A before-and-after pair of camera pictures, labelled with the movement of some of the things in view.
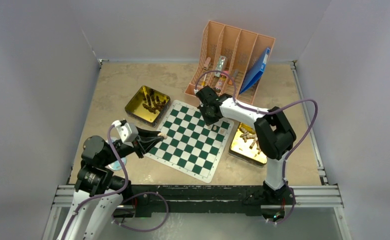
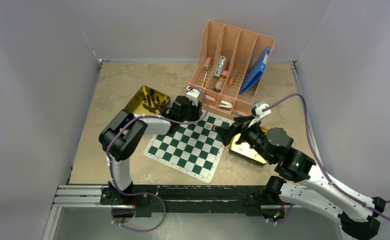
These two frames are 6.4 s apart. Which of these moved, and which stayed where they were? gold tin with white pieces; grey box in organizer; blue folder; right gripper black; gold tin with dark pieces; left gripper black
Moved: left gripper black; right gripper black
Stayed: blue folder; grey box in organizer; gold tin with dark pieces; gold tin with white pieces
